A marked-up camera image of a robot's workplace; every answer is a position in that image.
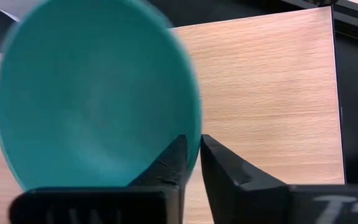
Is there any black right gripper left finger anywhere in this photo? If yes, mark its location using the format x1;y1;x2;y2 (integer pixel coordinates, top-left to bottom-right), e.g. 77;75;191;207
9;134;188;224

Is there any teal plastic bowl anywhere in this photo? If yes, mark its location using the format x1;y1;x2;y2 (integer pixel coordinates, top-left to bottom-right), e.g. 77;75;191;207
0;0;203;192

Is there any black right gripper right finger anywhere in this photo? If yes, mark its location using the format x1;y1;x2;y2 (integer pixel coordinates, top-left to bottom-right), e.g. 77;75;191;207
200;134;358;224

